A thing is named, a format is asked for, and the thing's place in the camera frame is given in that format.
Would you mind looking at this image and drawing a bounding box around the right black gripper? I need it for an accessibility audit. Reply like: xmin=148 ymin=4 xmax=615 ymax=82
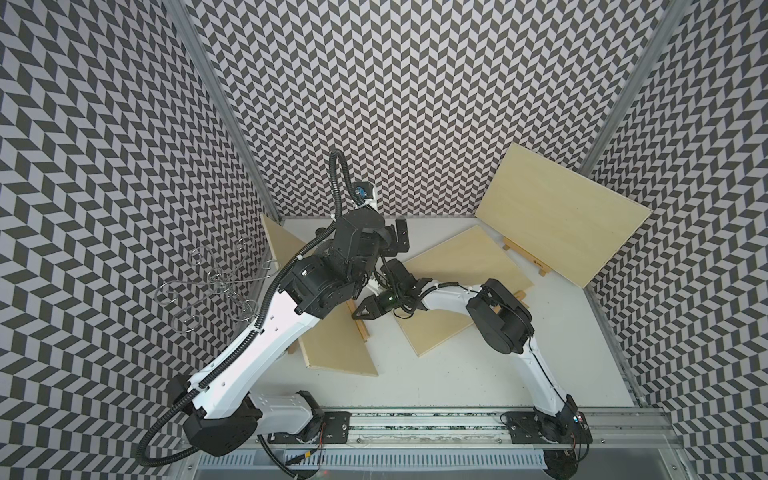
xmin=351 ymin=285 xmax=403 ymax=320

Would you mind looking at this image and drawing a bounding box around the light plywood board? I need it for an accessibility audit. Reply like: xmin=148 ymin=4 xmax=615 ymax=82
xmin=398 ymin=226 xmax=533 ymax=357
xmin=475 ymin=144 xmax=651 ymax=288
xmin=261 ymin=213 xmax=378 ymax=377

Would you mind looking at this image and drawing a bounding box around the wooden easel with label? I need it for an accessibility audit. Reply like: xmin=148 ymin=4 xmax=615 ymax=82
xmin=502 ymin=237 xmax=552 ymax=277

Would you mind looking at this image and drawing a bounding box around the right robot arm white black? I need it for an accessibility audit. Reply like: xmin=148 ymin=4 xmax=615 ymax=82
xmin=352 ymin=260 xmax=592 ymax=447

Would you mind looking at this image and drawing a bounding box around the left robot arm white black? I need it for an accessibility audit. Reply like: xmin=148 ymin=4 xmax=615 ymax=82
xmin=134 ymin=149 xmax=409 ymax=467

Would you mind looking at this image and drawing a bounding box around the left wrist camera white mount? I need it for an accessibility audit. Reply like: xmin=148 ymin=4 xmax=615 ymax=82
xmin=352 ymin=181 xmax=378 ymax=210

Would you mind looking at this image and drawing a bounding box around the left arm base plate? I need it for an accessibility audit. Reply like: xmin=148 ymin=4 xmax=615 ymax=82
xmin=265 ymin=390 xmax=352 ymax=445

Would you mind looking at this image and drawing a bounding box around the wire whisk rack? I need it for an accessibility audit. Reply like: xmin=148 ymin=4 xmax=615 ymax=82
xmin=151 ymin=245 xmax=278 ymax=334

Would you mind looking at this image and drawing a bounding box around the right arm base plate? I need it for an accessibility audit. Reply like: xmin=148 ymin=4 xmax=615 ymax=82
xmin=500 ymin=409 xmax=593 ymax=448

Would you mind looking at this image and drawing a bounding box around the aluminium front rail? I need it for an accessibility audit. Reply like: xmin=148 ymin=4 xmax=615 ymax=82
xmin=179 ymin=407 xmax=685 ymax=451

